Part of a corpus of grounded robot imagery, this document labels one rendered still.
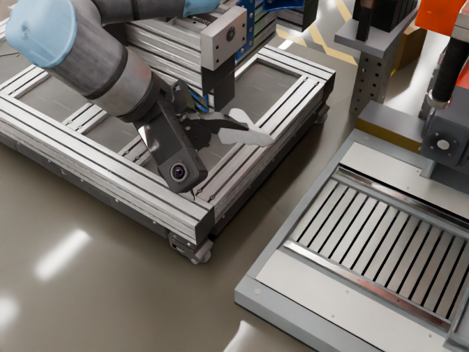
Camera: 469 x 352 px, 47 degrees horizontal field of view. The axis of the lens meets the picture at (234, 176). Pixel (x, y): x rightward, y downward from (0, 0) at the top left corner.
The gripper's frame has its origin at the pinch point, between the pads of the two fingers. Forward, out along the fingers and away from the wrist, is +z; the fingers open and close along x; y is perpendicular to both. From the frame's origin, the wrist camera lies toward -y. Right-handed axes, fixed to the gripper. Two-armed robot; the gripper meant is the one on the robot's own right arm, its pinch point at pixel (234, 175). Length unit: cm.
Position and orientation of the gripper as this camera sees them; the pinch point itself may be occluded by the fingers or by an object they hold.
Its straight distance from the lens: 77.7
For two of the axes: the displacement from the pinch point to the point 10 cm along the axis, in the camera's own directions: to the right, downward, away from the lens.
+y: -2.4, -7.1, 6.6
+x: -7.7, 5.6, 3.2
